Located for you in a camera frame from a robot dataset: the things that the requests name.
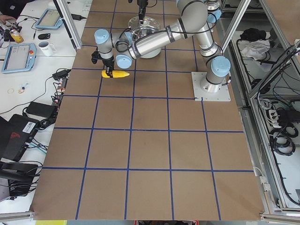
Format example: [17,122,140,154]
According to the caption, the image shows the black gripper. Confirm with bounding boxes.
[102,57,114,78]
[137,0,148,14]

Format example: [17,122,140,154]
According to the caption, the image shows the black cloth bundle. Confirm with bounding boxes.
[240,28,266,42]

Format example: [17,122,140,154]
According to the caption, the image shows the black power brick small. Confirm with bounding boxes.
[52,69,71,80]

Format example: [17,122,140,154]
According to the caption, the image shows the black laptop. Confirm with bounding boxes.
[0,114,39,162]

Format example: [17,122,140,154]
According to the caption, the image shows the blue teach pendant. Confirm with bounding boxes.
[1,43,37,74]
[35,8,63,30]

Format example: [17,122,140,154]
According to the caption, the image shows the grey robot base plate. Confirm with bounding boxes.
[191,72,231,102]

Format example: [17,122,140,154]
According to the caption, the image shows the glass pot lid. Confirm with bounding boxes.
[128,16,160,30]

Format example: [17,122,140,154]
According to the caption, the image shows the black monitor stand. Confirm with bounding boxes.
[0,162,42,200]

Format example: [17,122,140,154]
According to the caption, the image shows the white crumpled cloth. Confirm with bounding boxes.
[241,40,270,60]

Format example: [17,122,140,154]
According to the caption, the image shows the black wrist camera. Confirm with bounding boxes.
[91,49,101,64]

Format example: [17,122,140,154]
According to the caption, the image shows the yellow drink can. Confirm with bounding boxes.
[9,29,24,43]

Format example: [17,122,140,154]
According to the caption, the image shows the coiled black cables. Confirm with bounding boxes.
[269,127,296,155]

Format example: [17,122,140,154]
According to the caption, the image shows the white cooking pot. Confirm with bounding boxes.
[132,26,161,59]

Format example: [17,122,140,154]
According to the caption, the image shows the power strip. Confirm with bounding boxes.
[51,77,68,107]

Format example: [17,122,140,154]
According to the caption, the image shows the blue teach pendant near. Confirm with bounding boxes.
[1,43,37,74]

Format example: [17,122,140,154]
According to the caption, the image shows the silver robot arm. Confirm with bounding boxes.
[91,0,231,93]
[115,0,221,69]

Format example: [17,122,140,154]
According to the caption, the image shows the black computer mouse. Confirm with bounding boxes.
[38,33,51,40]

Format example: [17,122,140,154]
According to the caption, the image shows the white mug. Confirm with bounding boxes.
[38,41,56,56]

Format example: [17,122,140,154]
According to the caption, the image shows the person hand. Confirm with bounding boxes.
[0,15,16,24]

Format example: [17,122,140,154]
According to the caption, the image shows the yellow corn cob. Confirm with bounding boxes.
[101,70,130,78]

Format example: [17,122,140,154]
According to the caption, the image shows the aluminium frame right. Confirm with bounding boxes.
[219,0,300,225]

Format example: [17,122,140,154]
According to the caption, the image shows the blue teach pendant far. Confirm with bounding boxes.
[35,8,63,30]

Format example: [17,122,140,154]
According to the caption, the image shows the black power adapter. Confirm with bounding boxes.
[25,102,58,118]

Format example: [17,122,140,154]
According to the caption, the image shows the aluminium frame post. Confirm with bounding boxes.
[53,0,82,51]

